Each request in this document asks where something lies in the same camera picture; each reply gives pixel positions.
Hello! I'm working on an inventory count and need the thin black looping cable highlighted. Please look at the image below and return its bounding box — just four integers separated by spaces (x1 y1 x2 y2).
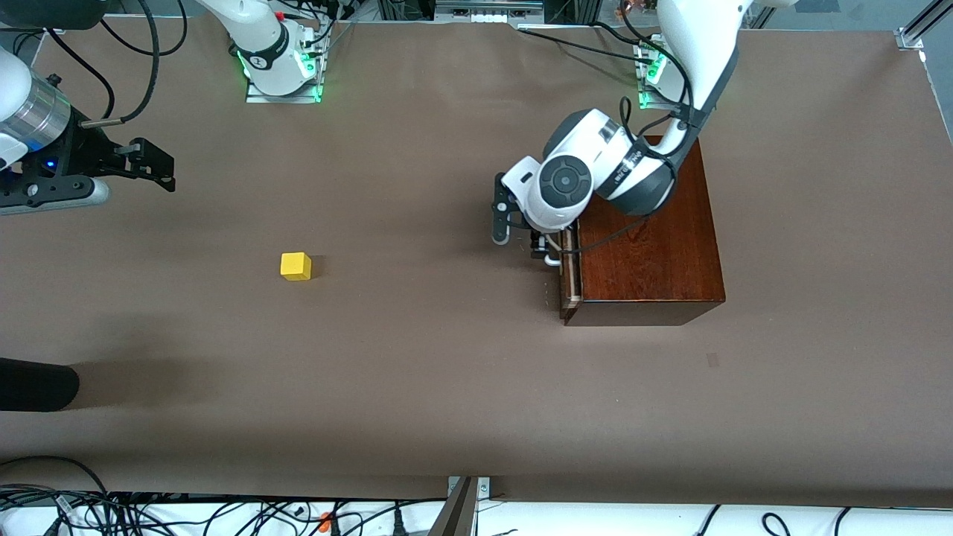
99 0 188 58

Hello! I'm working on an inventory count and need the dark brown wooden cabinet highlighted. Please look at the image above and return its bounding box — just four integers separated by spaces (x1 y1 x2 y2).
560 135 726 327

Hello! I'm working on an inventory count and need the dark diagonal bar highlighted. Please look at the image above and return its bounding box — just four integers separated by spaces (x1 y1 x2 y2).
427 476 478 536

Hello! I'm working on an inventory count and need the thick black cable right arm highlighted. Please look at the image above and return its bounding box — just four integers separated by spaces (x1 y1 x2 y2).
78 0 161 127

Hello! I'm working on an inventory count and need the white power strip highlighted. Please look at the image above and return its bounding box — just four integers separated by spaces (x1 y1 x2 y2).
435 0 545 24

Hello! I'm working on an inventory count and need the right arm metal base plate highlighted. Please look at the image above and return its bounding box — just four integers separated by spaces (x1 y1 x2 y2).
245 73 323 104

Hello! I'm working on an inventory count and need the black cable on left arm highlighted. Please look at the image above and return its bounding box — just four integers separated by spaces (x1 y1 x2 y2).
551 0 705 258

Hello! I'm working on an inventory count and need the aluminium frame corner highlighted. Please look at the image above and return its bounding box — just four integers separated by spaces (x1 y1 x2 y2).
896 0 953 51

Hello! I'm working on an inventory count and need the black cylinder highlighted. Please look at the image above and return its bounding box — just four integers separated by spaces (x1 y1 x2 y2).
0 357 80 412

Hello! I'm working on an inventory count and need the black floor cable loop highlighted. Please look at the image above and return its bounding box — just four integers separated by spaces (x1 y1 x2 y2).
0 455 114 516

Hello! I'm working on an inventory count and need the black cable across table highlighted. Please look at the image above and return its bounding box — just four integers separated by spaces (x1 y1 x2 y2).
517 25 645 62

